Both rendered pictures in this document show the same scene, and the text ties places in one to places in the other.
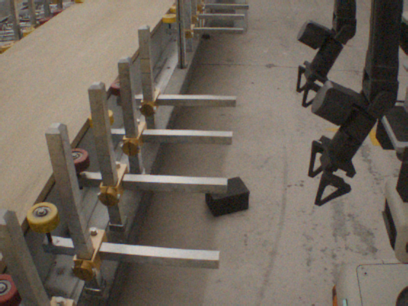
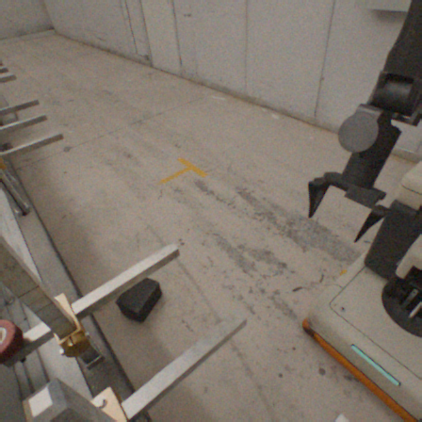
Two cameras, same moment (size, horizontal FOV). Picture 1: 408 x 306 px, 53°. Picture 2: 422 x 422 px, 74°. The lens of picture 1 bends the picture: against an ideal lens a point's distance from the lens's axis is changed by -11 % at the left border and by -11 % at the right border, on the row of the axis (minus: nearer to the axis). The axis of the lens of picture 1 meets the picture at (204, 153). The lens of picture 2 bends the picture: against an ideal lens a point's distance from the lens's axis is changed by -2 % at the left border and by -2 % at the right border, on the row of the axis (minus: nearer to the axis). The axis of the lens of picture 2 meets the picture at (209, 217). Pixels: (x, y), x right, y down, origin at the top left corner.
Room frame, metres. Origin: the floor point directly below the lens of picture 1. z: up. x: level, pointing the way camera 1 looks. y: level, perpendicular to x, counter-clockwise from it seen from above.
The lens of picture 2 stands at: (1.05, 0.14, 1.41)
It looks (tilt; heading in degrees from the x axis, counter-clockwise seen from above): 44 degrees down; 318
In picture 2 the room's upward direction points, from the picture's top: 6 degrees counter-clockwise
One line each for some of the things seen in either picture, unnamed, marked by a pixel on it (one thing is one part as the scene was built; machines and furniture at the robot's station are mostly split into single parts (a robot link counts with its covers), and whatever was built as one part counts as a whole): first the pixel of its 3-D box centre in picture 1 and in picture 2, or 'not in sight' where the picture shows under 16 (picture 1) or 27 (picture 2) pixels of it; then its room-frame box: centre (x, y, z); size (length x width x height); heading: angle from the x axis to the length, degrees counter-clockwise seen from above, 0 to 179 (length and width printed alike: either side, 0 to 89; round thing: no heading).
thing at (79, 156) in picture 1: (77, 171); not in sight; (1.04, 0.35, 0.85); 0.08 x 0.08 x 0.11
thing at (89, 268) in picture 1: (89, 254); not in sight; (0.76, 0.28, 0.80); 0.14 x 0.06 x 0.05; 173
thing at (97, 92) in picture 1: (108, 167); not in sight; (0.98, 0.25, 0.90); 0.04 x 0.04 x 0.48; 83
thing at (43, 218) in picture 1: (46, 229); not in sight; (0.79, 0.39, 0.85); 0.08 x 0.08 x 0.11
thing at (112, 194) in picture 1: (114, 184); not in sight; (1.00, 0.25, 0.83); 0.14 x 0.06 x 0.05; 173
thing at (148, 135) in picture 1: (162, 136); (156, 389); (1.26, 0.13, 0.83); 0.43 x 0.03 x 0.04; 83
